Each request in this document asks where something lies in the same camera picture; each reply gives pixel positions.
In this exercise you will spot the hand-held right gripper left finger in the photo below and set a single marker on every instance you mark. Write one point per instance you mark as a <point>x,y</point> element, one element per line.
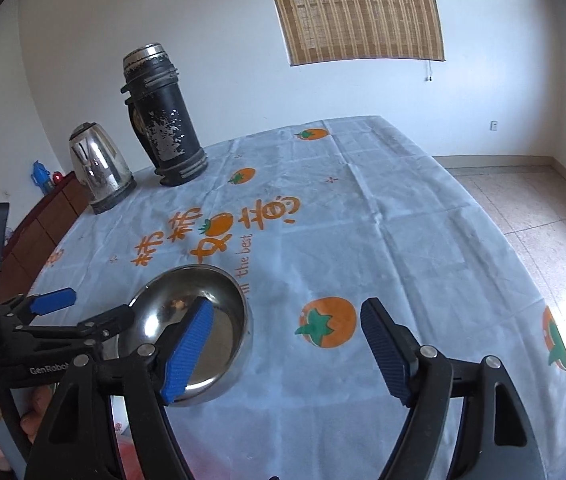
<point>188,350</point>

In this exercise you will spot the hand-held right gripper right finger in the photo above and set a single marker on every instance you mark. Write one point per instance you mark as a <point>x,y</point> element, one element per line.
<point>385,355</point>

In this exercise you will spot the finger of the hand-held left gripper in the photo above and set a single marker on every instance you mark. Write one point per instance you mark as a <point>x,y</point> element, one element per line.
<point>53,301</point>
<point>108,321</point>

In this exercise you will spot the stainless steel bowl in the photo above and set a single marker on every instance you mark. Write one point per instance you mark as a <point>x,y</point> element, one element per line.
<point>223,310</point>

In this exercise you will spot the red plastic bowl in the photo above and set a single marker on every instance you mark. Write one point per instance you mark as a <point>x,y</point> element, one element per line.
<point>128,460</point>

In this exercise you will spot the brown wooden cabinet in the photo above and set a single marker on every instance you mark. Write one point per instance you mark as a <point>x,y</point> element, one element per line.
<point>38,230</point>

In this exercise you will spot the blue bottle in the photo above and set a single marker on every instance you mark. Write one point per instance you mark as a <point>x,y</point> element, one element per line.
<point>40,177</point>

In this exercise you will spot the orange fruit print tablecloth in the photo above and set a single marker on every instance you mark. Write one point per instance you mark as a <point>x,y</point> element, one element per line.
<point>363,220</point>

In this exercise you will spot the stainless steel electric kettle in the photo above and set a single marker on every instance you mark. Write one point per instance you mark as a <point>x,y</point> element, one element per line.
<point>100,170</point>

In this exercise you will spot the worn black thermos flask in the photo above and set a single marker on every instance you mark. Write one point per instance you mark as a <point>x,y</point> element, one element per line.
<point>163,115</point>

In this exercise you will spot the large bamboo window blind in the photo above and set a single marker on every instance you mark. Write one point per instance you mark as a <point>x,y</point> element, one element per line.
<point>358,10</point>

